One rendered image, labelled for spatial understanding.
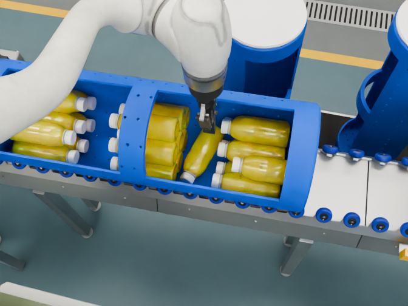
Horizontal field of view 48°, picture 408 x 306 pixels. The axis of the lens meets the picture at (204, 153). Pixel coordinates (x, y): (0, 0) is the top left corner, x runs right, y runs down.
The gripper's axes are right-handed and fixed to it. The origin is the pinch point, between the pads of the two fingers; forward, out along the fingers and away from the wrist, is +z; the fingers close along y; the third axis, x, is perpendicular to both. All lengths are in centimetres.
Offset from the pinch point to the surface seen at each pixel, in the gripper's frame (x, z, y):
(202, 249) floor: 7, 120, -4
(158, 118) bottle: 13.5, 3.0, 1.1
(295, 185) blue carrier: -22.8, 2.1, -11.3
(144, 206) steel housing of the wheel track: 19.0, 34.5, -13.4
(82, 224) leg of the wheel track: 62, 104, -7
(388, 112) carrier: -57, 49, 42
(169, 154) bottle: 9.5, 7.4, -6.5
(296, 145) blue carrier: -21.3, -3.3, -3.7
